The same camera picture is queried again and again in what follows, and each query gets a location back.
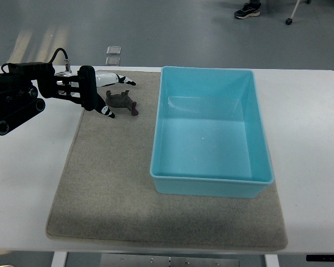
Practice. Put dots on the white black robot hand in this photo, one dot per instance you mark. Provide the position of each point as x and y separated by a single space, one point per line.
89 80

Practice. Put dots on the metal table frame plate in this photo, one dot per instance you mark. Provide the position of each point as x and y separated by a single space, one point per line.
149 260

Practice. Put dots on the white cart leg with caster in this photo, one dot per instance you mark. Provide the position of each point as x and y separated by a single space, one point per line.
289 20

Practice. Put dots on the lower floor outlet plate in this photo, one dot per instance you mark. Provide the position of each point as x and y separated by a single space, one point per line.
112 61

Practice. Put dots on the black table control panel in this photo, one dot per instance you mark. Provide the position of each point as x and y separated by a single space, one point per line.
320 258

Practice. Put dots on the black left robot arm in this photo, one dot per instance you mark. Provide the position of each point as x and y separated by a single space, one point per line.
22 83

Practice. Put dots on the black sneaker shoe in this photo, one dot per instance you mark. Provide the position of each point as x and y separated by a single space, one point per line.
248 10

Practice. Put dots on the brown toy hippo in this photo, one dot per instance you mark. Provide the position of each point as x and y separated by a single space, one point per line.
121 100

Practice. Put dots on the light blue plastic box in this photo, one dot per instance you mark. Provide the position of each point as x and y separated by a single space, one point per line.
209 137

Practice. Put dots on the grey felt mat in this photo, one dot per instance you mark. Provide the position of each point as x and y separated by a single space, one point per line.
107 196

